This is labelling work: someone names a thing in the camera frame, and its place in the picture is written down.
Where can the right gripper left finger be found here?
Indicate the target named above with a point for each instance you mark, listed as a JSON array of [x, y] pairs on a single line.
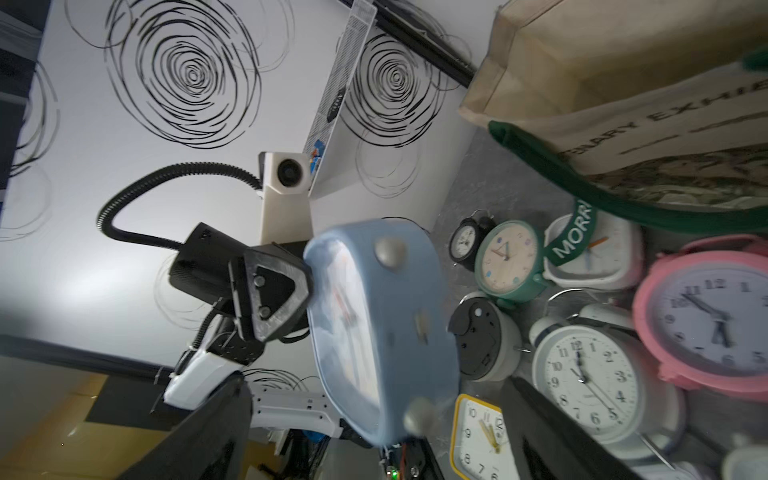
[[209, 444]]

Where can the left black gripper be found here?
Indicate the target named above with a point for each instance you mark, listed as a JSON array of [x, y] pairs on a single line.
[[270, 285]]

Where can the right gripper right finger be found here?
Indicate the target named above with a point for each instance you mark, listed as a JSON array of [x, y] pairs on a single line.
[[547, 444]]

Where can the light blue square clock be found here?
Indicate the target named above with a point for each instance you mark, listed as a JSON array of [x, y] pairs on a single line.
[[379, 328]]

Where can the green round alarm clock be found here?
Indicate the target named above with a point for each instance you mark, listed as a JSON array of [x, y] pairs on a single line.
[[509, 265]]

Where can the cream canvas tote bag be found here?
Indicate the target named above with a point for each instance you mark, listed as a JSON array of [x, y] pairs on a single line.
[[653, 111]]

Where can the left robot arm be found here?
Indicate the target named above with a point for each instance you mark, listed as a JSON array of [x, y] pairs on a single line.
[[280, 400]]

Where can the yellow rectangular alarm clock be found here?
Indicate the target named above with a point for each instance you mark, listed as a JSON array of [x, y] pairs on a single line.
[[480, 448]]

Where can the white twin bell clock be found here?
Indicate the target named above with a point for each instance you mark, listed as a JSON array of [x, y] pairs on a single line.
[[593, 368]]

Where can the clock lying face down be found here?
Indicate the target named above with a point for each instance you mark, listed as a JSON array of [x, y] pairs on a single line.
[[489, 342]]

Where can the small black twin bell clock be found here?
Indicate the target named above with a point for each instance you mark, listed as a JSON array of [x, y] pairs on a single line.
[[466, 239]]

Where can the small white square clock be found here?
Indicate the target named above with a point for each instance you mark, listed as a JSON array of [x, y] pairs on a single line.
[[748, 460]]

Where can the pink round alarm clock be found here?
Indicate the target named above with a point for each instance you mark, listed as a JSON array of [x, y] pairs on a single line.
[[701, 311]]

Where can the blue candy packet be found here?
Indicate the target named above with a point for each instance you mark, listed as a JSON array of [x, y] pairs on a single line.
[[315, 149]]

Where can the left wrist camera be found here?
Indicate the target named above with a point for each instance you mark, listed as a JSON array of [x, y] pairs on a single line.
[[285, 209]]

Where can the white wire wall shelf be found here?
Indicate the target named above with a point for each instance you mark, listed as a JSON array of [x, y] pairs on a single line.
[[349, 51]]

